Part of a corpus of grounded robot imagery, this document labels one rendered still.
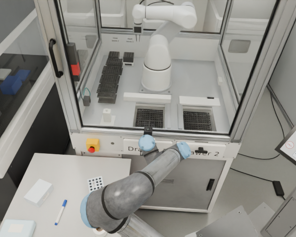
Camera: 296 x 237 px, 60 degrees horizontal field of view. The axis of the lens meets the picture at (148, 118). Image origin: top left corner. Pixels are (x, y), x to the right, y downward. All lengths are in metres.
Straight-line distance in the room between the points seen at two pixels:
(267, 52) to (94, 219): 0.95
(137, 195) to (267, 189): 1.98
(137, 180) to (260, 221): 1.74
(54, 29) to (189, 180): 1.29
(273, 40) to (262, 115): 2.23
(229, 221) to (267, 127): 2.12
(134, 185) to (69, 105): 0.75
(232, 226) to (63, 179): 0.95
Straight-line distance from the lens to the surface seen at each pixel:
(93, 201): 0.88
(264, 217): 2.48
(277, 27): 1.20
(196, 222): 2.32
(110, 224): 0.90
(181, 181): 1.91
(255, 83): 1.32
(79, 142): 1.64
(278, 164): 2.92
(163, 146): 1.54
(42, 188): 1.56
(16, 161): 1.85
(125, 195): 0.80
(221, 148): 1.59
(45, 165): 1.72
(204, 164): 1.75
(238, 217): 1.24
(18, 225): 1.51
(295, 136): 1.62
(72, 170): 1.65
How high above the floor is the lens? 2.07
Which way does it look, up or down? 44 degrees down
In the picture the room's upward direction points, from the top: 2 degrees clockwise
